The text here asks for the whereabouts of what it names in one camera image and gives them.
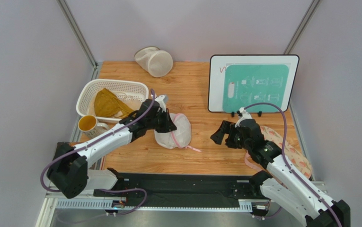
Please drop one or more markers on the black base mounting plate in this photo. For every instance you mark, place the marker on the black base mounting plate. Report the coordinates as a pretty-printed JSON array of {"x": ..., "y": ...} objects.
[{"x": 184, "y": 191}]

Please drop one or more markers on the white plastic basket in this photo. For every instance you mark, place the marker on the white plastic basket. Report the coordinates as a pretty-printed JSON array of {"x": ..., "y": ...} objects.
[{"x": 111, "y": 100}]

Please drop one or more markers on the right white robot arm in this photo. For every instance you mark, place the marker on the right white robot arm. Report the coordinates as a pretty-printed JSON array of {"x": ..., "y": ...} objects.
[{"x": 280, "y": 181}]

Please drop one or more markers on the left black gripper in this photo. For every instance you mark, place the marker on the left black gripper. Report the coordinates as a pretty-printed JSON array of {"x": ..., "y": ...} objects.
[{"x": 169, "y": 126}]

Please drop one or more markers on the aluminium slotted rail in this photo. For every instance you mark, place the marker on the aluminium slotted rail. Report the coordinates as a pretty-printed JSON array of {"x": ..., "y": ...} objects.
[{"x": 87, "y": 200}]

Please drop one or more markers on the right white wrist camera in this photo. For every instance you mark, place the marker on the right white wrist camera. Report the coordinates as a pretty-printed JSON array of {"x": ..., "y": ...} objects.
[{"x": 242, "y": 115}]

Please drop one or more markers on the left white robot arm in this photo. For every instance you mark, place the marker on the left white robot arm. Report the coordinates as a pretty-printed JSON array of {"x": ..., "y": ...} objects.
[{"x": 70, "y": 169}]

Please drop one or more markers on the mustard yellow cloth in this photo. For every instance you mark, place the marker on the mustard yellow cloth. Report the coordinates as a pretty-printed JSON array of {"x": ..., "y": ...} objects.
[{"x": 108, "y": 105}]

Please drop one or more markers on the floral pink cloth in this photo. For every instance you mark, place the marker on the floral pink cloth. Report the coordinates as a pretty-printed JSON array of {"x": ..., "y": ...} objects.
[{"x": 295, "y": 156}]

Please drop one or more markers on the whiteboard with teal sheet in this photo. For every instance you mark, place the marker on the whiteboard with teal sheet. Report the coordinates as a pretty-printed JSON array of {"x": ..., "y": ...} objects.
[{"x": 264, "y": 83}]

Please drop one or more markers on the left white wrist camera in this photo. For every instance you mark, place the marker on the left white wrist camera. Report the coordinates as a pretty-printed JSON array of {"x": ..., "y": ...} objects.
[{"x": 162, "y": 100}]

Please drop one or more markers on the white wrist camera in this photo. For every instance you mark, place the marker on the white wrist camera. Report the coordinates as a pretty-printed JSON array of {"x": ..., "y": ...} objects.
[
  {"x": 162, "y": 100},
  {"x": 242, "y": 115}
]

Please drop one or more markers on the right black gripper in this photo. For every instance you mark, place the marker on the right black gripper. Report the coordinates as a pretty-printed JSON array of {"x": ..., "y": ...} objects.
[{"x": 228, "y": 135}]

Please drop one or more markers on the beige mesh laundry bag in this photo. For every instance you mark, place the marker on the beige mesh laundry bag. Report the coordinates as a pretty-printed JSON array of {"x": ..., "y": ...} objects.
[{"x": 155, "y": 61}]

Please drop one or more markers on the patterned ceramic mug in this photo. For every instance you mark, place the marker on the patterned ceramic mug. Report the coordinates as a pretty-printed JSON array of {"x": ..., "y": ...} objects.
[{"x": 91, "y": 127}]

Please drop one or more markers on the white mesh laundry bag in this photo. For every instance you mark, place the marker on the white mesh laundry bag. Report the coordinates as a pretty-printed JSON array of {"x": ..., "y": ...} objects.
[{"x": 180, "y": 138}]

